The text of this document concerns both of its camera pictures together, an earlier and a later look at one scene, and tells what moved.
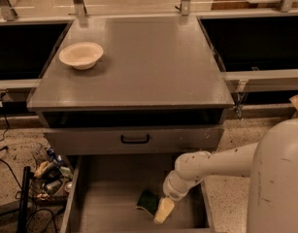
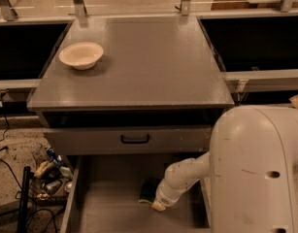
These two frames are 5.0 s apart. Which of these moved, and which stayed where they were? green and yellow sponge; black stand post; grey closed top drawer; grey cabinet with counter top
Moved: green and yellow sponge
Stayed: black stand post; grey closed top drawer; grey cabinet with counter top
